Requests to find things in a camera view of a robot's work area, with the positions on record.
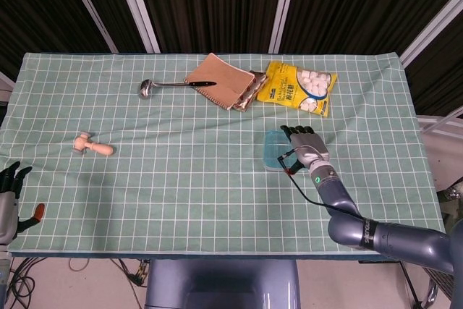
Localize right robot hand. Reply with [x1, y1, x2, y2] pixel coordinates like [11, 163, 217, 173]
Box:
[280, 124, 331, 176]

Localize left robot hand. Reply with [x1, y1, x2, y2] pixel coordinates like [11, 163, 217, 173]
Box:
[0, 161, 46, 247]

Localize translucent blue plastic lid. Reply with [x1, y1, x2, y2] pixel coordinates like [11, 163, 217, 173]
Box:
[263, 130, 296, 172]

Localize clear plastic container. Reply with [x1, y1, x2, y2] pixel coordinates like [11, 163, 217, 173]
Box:
[263, 131, 312, 174]

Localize yellow marshmallow bag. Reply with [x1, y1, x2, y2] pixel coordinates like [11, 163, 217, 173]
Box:
[255, 61, 339, 118]

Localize red silver snack packet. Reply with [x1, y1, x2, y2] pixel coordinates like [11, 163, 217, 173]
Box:
[233, 69, 269, 113]

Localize brown spiral notebook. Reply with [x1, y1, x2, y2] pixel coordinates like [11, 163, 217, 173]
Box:
[184, 53, 256, 111]

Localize small wooden toy hammer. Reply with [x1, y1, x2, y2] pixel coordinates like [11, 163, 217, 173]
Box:
[72, 131, 115, 157]

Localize white side stand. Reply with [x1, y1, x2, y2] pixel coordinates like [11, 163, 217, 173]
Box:
[415, 106, 463, 194]

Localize green white checked tablecloth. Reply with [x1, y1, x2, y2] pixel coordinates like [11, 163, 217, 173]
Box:
[0, 51, 450, 256]

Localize silver metallic object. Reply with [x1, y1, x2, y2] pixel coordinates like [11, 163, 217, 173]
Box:
[439, 182, 463, 202]

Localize black pleated curtain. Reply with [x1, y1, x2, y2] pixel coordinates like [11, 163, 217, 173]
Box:
[0, 0, 463, 118]

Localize grey robot torso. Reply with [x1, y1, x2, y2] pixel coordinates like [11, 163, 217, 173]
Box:
[144, 258, 301, 309]

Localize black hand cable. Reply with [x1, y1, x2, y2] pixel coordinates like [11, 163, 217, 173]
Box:
[277, 145, 366, 221]

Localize black floor cable bundle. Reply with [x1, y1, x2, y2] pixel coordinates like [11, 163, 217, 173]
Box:
[0, 256, 48, 309]

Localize floor cables with plug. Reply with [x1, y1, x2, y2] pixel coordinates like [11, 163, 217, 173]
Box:
[108, 258, 150, 288]

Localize aluminium frame post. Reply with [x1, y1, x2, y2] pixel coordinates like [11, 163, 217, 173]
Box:
[59, 0, 119, 54]
[268, 0, 301, 54]
[399, 0, 463, 68]
[111, 0, 161, 54]

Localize steel ladle black handle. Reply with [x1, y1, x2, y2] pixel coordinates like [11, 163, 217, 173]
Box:
[138, 79, 217, 100]

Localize chrome metal bracket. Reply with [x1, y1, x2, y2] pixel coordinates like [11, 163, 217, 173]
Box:
[421, 279, 440, 307]

